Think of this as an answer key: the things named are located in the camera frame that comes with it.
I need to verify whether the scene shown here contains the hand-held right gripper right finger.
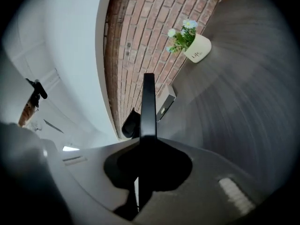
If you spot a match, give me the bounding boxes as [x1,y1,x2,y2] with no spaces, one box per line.
[132,137,268,225]

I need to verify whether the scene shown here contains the black head camera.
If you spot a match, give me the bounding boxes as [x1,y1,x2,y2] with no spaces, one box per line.
[25,78,48,110]

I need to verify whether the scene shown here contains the person's white cartoon shirt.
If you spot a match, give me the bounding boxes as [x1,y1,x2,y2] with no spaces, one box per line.
[0,120,71,225]

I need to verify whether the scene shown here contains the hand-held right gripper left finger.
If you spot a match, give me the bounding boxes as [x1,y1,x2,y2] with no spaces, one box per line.
[46,137,141,222]

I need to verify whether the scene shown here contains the black mesh office chair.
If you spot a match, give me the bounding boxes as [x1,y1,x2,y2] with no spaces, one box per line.
[121,107,142,140]

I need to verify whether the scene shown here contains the person's face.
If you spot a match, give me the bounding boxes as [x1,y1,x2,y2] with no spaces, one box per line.
[18,98,38,128]

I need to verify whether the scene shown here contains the white pot with flowers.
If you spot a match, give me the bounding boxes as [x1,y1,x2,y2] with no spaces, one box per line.
[165,19,212,63]

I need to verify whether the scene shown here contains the grey box with gold clasp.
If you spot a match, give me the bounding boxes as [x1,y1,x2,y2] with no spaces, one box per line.
[154,83,177,123]

